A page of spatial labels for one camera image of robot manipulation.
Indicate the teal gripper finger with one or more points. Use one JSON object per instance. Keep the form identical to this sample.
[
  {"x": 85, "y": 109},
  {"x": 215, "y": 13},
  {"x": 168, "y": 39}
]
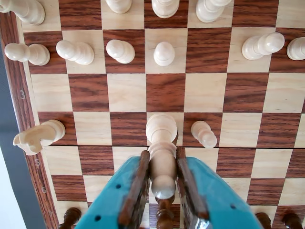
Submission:
[
  {"x": 221, "y": 202},
  {"x": 112, "y": 195}
]

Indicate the white wooden bishop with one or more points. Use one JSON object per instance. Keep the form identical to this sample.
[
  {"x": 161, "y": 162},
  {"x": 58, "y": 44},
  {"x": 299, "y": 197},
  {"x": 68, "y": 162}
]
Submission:
[
  {"x": 162, "y": 167},
  {"x": 118, "y": 6}
]

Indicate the black wooden pawn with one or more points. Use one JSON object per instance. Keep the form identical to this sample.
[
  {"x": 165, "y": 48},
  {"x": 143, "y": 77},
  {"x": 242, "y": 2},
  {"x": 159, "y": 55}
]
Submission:
[
  {"x": 71, "y": 214},
  {"x": 264, "y": 220},
  {"x": 291, "y": 221}
]

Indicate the white wooden pawn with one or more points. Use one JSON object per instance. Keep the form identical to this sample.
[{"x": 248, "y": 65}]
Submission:
[
  {"x": 78, "y": 53},
  {"x": 296, "y": 48},
  {"x": 202, "y": 133},
  {"x": 35, "y": 54},
  {"x": 164, "y": 56},
  {"x": 259, "y": 47},
  {"x": 120, "y": 51}
]

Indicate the white wooden knight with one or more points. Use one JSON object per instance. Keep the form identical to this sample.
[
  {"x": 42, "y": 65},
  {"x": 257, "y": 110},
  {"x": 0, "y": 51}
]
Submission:
[{"x": 45, "y": 134}]

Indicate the wooden folding chessboard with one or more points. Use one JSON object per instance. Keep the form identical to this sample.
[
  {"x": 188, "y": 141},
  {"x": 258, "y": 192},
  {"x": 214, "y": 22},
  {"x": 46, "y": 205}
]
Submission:
[{"x": 205, "y": 93}]

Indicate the white wooden rook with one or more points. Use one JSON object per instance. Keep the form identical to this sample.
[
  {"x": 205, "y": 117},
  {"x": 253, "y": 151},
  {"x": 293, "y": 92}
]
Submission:
[{"x": 28, "y": 13}]

